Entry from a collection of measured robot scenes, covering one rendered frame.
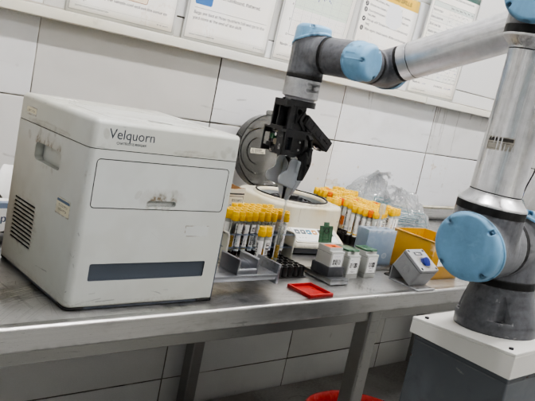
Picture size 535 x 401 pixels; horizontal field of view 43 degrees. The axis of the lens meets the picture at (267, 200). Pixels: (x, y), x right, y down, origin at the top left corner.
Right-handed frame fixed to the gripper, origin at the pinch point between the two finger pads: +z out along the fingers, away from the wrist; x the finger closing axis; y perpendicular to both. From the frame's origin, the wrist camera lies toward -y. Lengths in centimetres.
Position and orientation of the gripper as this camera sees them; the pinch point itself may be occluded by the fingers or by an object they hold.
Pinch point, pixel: (287, 193)
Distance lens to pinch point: 147.0
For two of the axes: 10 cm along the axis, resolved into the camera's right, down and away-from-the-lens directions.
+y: -7.3, -0.4, -6.8
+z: -2.0, 9.7, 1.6
